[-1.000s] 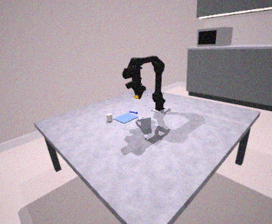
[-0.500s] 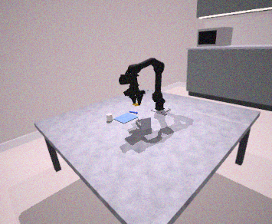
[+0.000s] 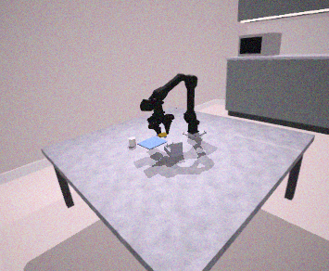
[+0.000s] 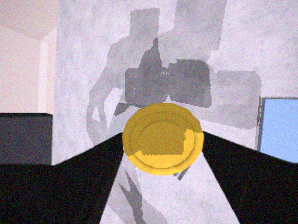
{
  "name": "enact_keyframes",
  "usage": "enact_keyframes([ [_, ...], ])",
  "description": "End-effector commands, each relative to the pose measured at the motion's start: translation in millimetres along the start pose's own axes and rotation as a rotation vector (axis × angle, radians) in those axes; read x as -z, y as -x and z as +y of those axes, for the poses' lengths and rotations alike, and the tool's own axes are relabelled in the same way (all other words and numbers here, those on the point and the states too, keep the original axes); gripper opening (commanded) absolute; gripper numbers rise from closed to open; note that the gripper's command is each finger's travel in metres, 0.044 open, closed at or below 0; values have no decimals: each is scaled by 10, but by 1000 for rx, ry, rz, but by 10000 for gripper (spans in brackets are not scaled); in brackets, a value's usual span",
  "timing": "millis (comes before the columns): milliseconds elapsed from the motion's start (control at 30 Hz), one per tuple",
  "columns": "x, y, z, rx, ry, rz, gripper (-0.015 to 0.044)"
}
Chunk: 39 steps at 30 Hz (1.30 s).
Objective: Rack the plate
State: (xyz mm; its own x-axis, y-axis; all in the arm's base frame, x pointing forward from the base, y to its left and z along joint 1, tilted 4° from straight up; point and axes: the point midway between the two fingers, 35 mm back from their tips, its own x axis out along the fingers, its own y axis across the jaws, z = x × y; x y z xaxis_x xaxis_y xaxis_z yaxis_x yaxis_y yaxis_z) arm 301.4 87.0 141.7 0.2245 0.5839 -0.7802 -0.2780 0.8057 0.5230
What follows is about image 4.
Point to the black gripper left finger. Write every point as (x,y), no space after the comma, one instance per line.
(74,191)

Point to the light blue flat mat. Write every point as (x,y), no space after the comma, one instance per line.
(279,133)

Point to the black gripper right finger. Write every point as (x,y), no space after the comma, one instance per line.
(260,188)

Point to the yellow round plate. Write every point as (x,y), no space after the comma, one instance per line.
(163,139)

